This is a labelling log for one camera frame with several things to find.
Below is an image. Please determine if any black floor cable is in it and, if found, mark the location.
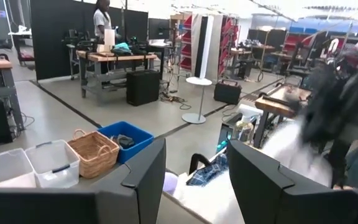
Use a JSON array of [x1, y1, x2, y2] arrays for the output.
[[159, 90, 193, 111]]

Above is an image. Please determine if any black monitor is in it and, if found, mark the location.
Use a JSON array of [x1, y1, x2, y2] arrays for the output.
[[147, 17, 171, 40]]

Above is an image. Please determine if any teal cloth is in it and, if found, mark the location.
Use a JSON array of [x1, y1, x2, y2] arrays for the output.
[[110, 42, 132, 57]]

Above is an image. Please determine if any blue plastic bin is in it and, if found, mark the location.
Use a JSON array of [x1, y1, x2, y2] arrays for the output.
[[97, 121, 155, 165]]

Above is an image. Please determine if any white t-shirt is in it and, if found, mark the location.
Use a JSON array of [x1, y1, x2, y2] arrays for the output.
[[259, 119, 334, 188]]

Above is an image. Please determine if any clear spray bottle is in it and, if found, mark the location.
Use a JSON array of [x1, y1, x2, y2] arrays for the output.
[[232, 114, 255, 143]]

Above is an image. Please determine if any black computer with lights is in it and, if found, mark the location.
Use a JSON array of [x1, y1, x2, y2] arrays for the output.
[[215, 113, 244, 154]]

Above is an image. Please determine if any tall white panel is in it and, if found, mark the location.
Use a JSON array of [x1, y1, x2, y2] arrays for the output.
[[191, 14, 224, 80]]

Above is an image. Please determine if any white round pedestal stand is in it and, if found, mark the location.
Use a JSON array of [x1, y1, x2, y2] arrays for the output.
[[181, 77, 213, 125]]

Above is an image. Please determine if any black partition wall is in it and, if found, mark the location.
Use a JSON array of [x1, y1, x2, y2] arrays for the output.
[[29, 0, 149, 81]]

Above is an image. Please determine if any blue plaid shirt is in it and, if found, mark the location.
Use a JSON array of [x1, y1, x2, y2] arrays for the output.
[[186, 153, 229, 187]]

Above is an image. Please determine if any person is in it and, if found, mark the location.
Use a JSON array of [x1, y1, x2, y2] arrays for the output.
[[93, 0, 113, 41]]

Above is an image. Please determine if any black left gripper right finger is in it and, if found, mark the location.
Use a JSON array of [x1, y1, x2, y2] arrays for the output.
[[227, 139, 358, 224]]

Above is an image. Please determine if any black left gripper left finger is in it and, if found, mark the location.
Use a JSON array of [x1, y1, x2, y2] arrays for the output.
[[0, 138, 167, 224]]

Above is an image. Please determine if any white garment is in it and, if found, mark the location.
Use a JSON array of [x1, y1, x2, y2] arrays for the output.
[[172, 170, 246, 224]]

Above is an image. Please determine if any large black equipment case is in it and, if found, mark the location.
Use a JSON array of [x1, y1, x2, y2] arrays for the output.
[[126, 69, 161, 107]]

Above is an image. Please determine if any red bin shelf rack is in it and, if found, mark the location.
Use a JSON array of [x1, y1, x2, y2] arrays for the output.
[[218, 15, 241, 76], [178, 12, 198, 73]]

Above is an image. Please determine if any wicker basket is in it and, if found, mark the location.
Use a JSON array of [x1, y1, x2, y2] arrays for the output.
[[67, 129, 121, 179]]

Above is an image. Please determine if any lilac water bottle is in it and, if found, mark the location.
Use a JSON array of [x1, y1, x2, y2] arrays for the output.
[[162, 172, 179, 195]]

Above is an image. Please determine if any small black equipment case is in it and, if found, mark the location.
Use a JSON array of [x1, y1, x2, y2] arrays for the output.
[[213, 79, 242, 105]]

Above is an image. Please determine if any dark grey folded garment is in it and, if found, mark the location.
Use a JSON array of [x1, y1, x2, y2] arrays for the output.
[[110, 134, 135, 149]]

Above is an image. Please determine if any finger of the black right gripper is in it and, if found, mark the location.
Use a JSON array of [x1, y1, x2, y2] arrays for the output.
[[326, 139, 353, 189]]

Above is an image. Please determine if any wooden table with black legs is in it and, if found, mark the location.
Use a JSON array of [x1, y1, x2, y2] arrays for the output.
[[253, 84, 312, 149]]

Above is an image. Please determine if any white box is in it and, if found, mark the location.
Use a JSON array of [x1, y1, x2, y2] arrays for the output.
[[103, 28, 116, 52]]

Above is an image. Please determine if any clear plastic bin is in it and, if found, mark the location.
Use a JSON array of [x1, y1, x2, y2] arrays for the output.
[[0, 147, 37, 189]]

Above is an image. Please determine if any clear bin with dark handle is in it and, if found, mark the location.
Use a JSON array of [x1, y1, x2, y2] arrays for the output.
[[24, 139, 81, 189]]

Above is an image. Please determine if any wooden side table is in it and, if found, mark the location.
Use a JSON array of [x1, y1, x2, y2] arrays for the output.
[[0, 58, 25, 132]]

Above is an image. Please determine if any wooden workbench with grey frame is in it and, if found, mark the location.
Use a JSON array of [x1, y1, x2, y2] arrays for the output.
[[75, 49, 158, 102]]

